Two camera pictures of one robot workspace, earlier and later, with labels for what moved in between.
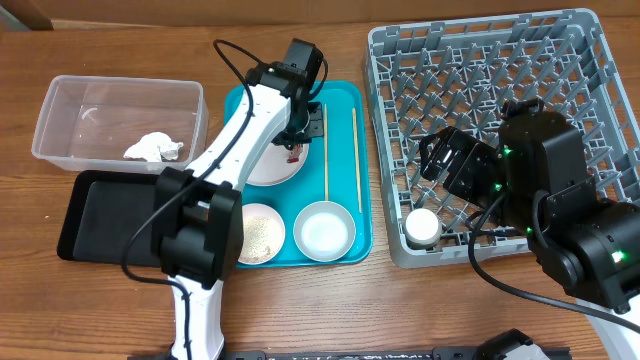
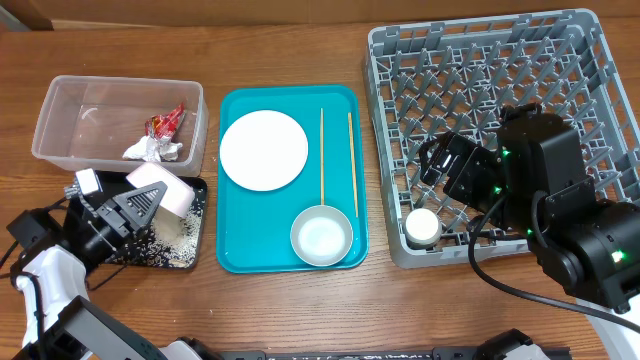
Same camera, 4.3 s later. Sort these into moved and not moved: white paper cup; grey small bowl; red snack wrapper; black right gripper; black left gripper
Moved: red snack wrapper; black left gripper
Not moved: black right gripper; grey small bowl; white paper cup
